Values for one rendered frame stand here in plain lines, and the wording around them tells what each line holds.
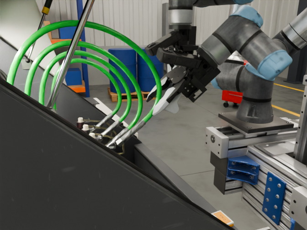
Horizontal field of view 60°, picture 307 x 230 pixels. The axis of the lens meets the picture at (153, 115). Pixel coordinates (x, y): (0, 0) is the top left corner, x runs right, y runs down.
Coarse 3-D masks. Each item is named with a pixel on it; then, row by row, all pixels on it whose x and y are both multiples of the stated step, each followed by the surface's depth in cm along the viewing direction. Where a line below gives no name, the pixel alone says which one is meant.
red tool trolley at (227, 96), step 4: (244, 60) 491; (244, 64) 451; (224, 92) 492; (228, 92) 486; (232, 92) 480; (236, 92) 474; (224, 96) 494; (228, 96) 487; (232, 96) 482; (236, 96) 475; (240, 96) 469; (228, 100) 490; (232, 100) 484; (236, 100) 477; (240, 100) 471; (224, 104) 502
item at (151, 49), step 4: (172, 32) 83; (176, 32) 81; (164, 36) 84; (168, 36) 82; (172, 36) 81; (176, 36) 82; (160, 40) 82; (164, 40) 80; (168, 40) 81; (172, 40) 82; (176, 40) 82; (152, 44) 81; (156, 44) 80; (160, 44) 80; (164, 44) 81; (168, 44) 81; (148, 48) 80; (152, 48) 80; (156, 48) 80; (148, 52) 81; (152, 52) 80; (156, 52) 80
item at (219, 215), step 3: (216, 213) 67; (219, 213) 67; (216, 216) 66; (219, 216) 66; (222, 216) 66; (225, 216) 66; (219, 219) 65; (222, 219) 65; (225, 219) 65; (228, 219) 65; (225, 222) 64; (228, 222) 64; (231, 225) 64
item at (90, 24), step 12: (60, 24) 57; (72, 24) 58; (96, 24) 60; (36, 36) 56; (120, 36) 63; (24, 48) 55; (144, 60) 69; (12, 72) 56; (156, 72) 70; (12, 84) 56; (156, 84) 72; (156, 96) 73; (144, 120) 73
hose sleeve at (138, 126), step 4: (140, 120) 73; (136, 124) 73; (140, 124) 72; (144, 124) 73; (132, 128) 72; (136, 128) 72; (140, 128) 73; (128, 132) 72; (132, 132) 72; (124, 136) 72; (128, 136) 72; (124, 140) 71
